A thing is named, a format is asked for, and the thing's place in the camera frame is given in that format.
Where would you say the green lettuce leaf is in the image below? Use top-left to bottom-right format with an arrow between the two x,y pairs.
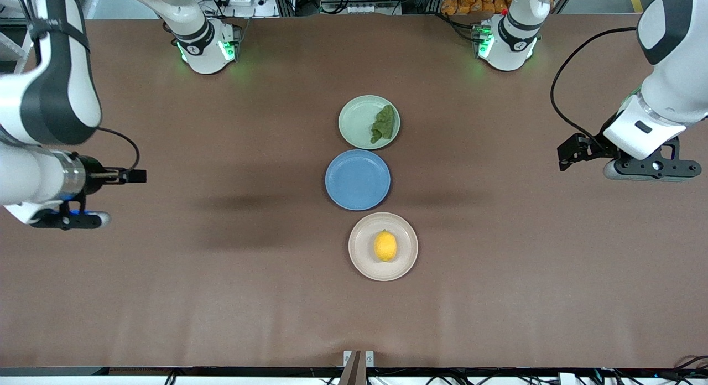
369,104 -> 397,144

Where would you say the yellow lemon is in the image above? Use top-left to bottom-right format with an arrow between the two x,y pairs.
373,230 -> 398,263

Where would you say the orange snack packets pile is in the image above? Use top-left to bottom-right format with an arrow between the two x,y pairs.
441,0 -> 512,16

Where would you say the blue round plate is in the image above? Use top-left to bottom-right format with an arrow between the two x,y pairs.
325,149 -> 392,211

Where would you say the pale green round plate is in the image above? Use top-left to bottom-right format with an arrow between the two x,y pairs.
338,95 -> 401,150

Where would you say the beige round plate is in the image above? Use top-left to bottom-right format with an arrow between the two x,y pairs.
348,211 -> 419,282

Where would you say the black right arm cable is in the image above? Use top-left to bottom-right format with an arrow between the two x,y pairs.
97,127 -> 140,171

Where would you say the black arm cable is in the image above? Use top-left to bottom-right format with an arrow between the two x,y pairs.
550,27 -> 638,153
97,127 -> 140,171

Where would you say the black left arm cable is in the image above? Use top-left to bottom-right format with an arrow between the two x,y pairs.
550,27 -> 638,153

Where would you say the aluminium frame rail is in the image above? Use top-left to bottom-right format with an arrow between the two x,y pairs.
0,31 -> 31,73

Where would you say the grey metal bracket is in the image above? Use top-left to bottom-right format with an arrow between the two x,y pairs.
343,350 -> 374,368

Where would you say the brown camera post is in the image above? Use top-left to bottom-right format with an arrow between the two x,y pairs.
339,351 -> 367,385

